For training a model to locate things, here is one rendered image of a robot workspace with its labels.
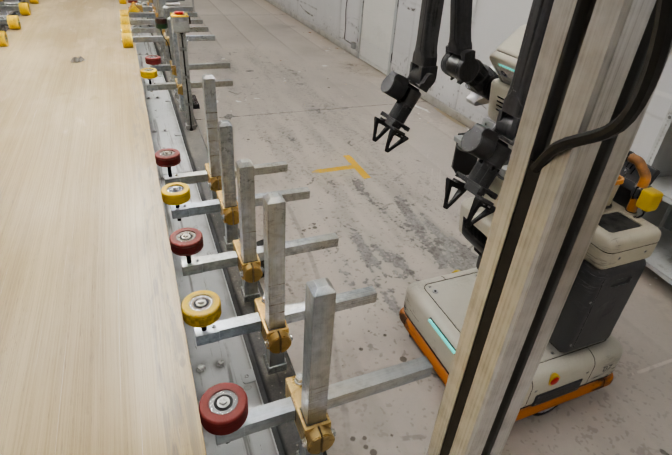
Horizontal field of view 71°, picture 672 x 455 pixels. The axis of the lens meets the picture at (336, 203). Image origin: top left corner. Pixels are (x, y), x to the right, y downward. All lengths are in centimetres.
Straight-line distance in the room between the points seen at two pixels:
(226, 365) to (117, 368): 39
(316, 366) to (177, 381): 26
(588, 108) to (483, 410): 21
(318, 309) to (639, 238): 129
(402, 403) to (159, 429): 130
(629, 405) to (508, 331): 209
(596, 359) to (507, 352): 178
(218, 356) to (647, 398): 179
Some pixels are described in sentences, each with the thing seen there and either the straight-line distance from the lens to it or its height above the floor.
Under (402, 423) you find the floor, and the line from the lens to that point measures 197.
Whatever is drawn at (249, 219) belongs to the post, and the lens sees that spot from 117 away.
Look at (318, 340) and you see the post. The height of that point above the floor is 106.
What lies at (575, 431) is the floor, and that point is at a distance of 219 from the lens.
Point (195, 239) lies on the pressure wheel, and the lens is 122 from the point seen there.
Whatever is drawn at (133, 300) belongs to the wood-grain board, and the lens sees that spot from 109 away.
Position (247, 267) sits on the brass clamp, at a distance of 124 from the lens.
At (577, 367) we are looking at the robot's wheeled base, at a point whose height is 26.
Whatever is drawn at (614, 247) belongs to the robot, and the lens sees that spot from 170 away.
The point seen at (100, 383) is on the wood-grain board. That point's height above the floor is 90.
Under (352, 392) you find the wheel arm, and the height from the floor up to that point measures 85.
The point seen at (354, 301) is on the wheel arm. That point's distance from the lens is 116.
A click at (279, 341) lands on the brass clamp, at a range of 106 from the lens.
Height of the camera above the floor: 161
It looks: 31 degrees down
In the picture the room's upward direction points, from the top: 4 degrees clockwise
